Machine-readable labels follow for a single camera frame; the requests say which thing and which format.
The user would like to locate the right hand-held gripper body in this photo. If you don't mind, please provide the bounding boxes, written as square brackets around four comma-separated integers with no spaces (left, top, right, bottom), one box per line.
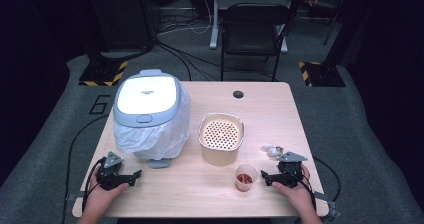
[276,151,308,189]

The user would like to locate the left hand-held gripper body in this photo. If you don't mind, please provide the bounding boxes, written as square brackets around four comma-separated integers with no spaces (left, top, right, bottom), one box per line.
[96,151,130,191]

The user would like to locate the white wrapper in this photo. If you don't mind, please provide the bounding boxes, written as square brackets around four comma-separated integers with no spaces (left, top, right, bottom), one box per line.
[260,145,285,158]

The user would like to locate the red food scraps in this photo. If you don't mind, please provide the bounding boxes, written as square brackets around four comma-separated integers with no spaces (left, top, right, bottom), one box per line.
[237,173,254,185]

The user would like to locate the small translucent plastic cup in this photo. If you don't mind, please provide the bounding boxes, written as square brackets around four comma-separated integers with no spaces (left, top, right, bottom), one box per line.
[234,163,258,193]

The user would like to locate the white plastic bin liner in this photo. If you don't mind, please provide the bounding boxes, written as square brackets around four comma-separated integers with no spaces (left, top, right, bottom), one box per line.
[113,92,192,161]

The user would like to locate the beige perforated strainer container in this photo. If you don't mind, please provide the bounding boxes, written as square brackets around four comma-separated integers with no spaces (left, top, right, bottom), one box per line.
[198,112,245,167]

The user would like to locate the white grey pedal trash can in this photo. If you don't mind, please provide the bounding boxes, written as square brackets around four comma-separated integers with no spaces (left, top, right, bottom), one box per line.
[112,68,192,169]

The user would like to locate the person's left hand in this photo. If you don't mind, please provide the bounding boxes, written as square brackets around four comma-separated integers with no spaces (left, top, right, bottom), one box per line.
[87,168,130,212]

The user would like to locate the person's right hand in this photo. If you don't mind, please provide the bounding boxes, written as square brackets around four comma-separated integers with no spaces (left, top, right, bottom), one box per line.
[271,163,316,214]

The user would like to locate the grey tape strip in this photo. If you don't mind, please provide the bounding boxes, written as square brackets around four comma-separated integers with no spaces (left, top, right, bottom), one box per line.
[65,191,85,202]
[314,190,342,220]

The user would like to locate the black folding chair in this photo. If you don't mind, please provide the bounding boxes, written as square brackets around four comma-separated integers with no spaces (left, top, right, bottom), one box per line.
[219,2,291,82]

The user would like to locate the black cabinet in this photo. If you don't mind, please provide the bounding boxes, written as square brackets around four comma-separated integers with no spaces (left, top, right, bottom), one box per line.
[99,0,157,51]

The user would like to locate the left hand-held gripper black cable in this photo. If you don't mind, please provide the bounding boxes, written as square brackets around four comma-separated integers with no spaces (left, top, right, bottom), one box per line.
[81,157,105,215]

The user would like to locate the hand-held gripper black cable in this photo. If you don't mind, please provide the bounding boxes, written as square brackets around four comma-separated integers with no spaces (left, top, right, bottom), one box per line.
[81,157,105,215]
[289,156,342,215]

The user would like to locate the long black floor cable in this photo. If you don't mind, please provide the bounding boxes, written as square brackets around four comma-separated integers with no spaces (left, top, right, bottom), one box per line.
[61,114,110,224]

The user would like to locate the right hand-held gripper black cable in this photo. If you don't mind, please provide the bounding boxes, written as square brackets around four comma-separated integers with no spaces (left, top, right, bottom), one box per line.
[289,156,342,215]

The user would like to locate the hazard striped black base plate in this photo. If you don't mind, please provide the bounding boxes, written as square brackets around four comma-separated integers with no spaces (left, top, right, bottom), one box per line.
[298,61,347,88]
[78,61,129,87]

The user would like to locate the bundle of black floor cables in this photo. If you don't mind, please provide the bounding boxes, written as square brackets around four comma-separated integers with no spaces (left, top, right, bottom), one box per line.
[154,39,278,82]

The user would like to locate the white floor cable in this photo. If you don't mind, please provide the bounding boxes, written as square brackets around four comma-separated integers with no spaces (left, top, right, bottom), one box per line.
[156,0,214,37]

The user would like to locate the white metal desk frame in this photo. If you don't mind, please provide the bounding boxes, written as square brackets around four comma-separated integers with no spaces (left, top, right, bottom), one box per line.
[209,0,298,54]

